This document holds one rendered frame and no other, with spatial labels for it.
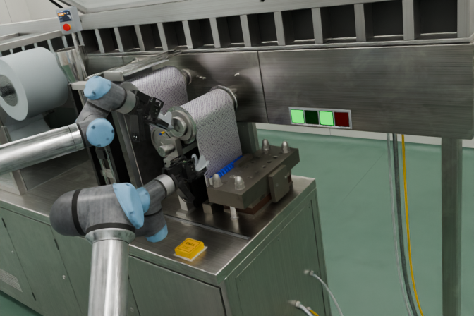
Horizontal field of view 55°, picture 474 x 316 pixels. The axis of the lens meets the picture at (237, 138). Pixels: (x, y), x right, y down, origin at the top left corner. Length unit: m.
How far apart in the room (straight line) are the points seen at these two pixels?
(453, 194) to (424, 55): 0.58
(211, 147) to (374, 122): 0.59
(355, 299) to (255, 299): 1.07
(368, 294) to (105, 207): 1.84
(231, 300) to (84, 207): 0.62
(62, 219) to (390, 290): 1.95
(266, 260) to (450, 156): 0.75
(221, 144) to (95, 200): 0.73
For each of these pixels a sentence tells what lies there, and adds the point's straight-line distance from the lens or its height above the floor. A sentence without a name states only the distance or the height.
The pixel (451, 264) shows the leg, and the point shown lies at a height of 0.54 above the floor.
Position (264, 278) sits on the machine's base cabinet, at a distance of 1.68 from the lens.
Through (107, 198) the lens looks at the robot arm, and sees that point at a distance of 1.13.
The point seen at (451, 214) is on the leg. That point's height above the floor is 0.77.
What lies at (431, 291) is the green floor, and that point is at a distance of 2.71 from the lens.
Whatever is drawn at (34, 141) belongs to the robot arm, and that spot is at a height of 1.41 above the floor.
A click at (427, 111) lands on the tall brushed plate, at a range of 1.55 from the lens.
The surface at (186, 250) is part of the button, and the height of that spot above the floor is 0.92.
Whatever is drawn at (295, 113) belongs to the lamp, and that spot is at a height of 1.20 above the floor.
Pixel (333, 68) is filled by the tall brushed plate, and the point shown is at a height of 1.37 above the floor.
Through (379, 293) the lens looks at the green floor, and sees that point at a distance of 2.68.
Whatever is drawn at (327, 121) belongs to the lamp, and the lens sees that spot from 1.68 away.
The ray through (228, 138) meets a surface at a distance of 1.78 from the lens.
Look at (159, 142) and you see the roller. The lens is 1.78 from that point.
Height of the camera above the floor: 1.75
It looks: 21 degrees down
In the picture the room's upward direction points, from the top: 10 degrees counter-clockwise
